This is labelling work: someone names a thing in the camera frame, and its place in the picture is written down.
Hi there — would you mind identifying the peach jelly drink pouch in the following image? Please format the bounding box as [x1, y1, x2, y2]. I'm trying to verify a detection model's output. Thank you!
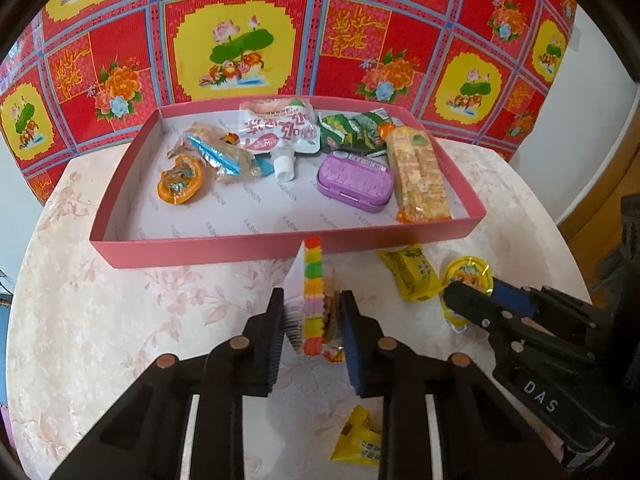
[238, 98, 320, 182]

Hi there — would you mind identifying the yellow-red striped candy bag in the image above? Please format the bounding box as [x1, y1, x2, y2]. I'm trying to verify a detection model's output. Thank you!
[283, 236, 345, 363]

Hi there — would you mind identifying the small green pea packet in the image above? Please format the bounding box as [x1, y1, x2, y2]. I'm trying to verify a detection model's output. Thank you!
[318, 108, 397, 157]

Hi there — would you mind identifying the pink shallow cardboard box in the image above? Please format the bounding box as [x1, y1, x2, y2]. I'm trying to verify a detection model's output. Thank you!
[89, 98, 486, 269]

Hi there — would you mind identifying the yellow cake snack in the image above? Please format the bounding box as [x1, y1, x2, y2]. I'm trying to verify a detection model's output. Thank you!
[330, 405, 382, 466]

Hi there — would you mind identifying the orange cracker sleeve pack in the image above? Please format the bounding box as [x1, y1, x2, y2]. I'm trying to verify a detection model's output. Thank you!
[378, 122, 451, 223]

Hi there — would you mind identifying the red floral patterned wall cloth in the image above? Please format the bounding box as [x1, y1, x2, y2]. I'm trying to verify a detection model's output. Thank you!
[1, 0, 577, 202]

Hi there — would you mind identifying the rainbow-edged clear snack bag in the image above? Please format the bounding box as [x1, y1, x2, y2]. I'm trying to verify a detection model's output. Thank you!
[167, 122, 239, 158]

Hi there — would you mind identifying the yellow jelly cup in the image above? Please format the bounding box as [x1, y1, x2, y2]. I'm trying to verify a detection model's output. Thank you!
[439, 256, 494, 334]

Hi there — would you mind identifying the orange jelly cup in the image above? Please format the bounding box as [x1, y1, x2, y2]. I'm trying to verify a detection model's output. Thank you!
[156, 155, 204, 205]

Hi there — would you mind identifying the blue-edged clear candy bag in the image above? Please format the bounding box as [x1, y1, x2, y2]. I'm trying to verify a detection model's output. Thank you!
[188, 136, 274, 183]

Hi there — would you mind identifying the purple snack tin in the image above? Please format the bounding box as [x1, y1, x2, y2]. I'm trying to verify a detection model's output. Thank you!
[317, 151, 394, 214]

